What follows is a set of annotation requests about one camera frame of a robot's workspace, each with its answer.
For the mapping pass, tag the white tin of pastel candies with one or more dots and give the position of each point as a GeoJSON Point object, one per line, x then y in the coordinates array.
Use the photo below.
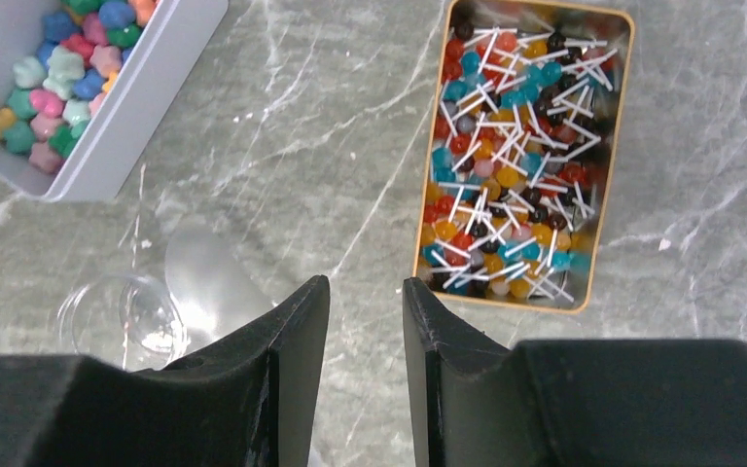
{"type": "Point", "coordinates": [113, 142]}

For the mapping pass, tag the clear plastic cup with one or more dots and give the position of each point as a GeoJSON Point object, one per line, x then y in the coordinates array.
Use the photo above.
{"type": "Point", "coordinates": [123, 319]}

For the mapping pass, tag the gold tin of lollipops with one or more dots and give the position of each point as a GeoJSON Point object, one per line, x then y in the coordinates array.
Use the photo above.
{"type": "Point", "coordinates": [523, 140]}

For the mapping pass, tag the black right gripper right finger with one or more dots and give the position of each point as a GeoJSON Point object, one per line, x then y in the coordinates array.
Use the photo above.
{"type": "Point", "coordinates": [634, 402]}

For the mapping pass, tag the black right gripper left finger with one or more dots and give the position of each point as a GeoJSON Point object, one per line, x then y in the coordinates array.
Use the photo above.
{"type": "Point", "coordinates": [247, 399]}

